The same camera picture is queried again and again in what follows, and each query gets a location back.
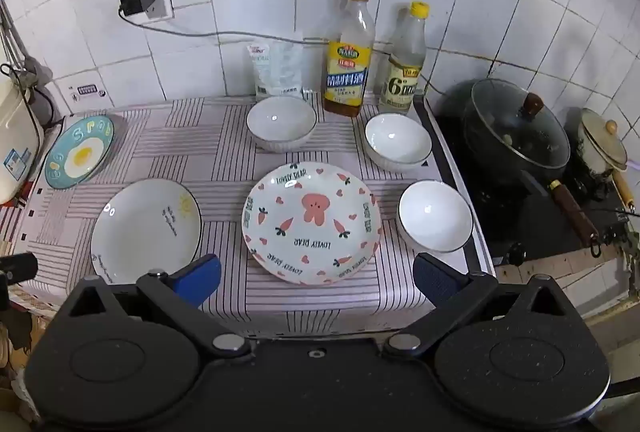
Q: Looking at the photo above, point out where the yellow label oil bottle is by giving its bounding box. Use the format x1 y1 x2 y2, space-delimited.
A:
322 0 377 118

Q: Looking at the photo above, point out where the white bowl with dark rim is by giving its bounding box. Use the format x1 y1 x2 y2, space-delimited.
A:
246 96 317 153
397 180 474 254
364 113 433 171

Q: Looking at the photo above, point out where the small white wall label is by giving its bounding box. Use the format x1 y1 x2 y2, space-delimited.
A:
69 82 108 100

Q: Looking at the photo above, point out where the cream enamel pot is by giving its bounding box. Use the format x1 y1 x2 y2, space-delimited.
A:
577 108 637 208

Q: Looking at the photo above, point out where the thin black adapter cable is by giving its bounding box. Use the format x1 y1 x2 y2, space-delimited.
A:
118 5 396 58

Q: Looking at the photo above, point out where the clear vinegar bottle yellow cap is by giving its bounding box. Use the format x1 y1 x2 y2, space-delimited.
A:
378 1 432 115

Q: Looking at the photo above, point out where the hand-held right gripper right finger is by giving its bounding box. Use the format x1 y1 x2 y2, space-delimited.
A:
384 253 571 358

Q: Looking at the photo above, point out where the white plate with sun print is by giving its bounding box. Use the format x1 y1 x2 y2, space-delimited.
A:
90 179 203 285

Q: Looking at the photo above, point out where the white rice cooker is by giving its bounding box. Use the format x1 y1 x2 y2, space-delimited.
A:
0 62 46 205

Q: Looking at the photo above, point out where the pink rabbit print plate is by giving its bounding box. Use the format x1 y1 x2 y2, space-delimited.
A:
242 161 383 287

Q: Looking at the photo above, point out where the white plastic seasoning bag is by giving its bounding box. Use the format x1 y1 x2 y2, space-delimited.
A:
244 32 306 100

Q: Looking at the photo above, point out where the teal fried egg plate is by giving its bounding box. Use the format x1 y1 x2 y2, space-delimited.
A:
44 115 116 189

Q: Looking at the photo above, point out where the black wok with wooden handle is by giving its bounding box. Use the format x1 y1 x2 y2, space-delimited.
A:
462 79 601 258

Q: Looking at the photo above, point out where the striped pink tablecloth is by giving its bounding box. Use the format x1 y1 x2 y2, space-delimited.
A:
0 95 496 338

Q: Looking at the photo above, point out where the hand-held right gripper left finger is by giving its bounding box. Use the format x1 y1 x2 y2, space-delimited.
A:
65 253 252 358

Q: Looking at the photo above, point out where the glass wok lid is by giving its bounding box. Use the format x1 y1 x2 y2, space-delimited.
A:
472 80 571 169

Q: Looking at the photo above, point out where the black stove top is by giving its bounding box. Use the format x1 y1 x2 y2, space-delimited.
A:
425 82 640 263

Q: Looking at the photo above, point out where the cream pot lid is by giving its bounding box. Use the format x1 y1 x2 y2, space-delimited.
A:
580 108 628 170

